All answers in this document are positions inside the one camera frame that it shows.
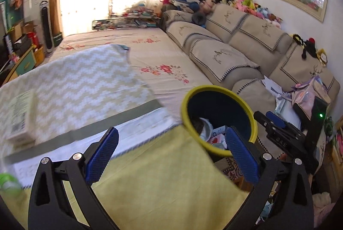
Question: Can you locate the stack of papers on sofa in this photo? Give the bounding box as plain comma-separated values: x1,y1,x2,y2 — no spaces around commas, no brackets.
262,76,301,129

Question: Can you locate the cluttered low glass table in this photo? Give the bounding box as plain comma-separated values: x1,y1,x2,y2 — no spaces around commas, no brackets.
92,12,160,31

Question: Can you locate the beige sectional sofa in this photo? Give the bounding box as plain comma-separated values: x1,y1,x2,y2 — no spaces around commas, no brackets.
160,2,335,161

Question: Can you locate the black tower fan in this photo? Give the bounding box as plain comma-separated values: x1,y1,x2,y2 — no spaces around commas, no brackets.
39,0,54,54

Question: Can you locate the floral sheet covered bed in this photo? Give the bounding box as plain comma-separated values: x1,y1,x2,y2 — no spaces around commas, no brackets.
48,28,211,120

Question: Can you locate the yellow-rimmed black trash bin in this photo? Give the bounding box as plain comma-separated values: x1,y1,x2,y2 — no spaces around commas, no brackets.
181,85,258,159

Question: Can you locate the pile of plush toys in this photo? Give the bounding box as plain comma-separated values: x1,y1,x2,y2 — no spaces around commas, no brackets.
211,0,283,29

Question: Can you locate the white cardboard product box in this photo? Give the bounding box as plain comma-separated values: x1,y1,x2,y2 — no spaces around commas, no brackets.
5,90,37,146

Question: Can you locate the clear green-lidded plastic jar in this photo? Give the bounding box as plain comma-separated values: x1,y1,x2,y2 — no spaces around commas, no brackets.
0,173,22,196

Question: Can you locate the white Co-Q10 supplement bottle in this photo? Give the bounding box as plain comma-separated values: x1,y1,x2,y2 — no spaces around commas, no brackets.
199,118,213,142

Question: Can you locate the black yellow plush toy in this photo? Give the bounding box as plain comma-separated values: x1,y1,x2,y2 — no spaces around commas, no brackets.
292,34,317,60

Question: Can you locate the red fire extinguisher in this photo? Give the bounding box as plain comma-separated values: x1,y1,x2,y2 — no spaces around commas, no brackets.
26,31,41,49

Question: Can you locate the yellow and grey tablecloth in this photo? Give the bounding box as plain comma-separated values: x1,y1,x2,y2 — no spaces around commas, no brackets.
1,44,247,229

